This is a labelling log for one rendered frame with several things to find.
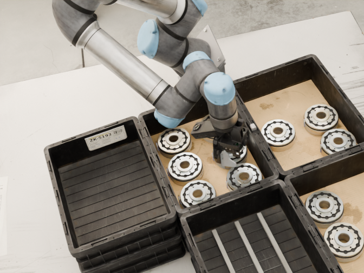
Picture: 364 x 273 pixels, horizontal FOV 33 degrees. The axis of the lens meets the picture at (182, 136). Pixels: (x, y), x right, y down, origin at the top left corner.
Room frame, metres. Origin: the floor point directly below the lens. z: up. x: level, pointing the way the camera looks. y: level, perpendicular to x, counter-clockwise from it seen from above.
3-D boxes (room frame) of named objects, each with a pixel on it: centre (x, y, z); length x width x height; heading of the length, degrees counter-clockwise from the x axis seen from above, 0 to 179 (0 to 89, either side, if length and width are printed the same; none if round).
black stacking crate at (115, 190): (1.07, 0.24, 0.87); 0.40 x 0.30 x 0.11; 10
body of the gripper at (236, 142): (1.09, -0.13, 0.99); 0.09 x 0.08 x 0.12; 55
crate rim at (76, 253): (1.07, 0.24, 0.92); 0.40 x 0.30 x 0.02; 10
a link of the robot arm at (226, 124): (1.09, -0.12, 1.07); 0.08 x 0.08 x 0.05
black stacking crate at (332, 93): (1.18, -0.35, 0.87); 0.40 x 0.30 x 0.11; 10
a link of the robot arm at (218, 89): (1.09, -0.12, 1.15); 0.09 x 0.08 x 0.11; 16
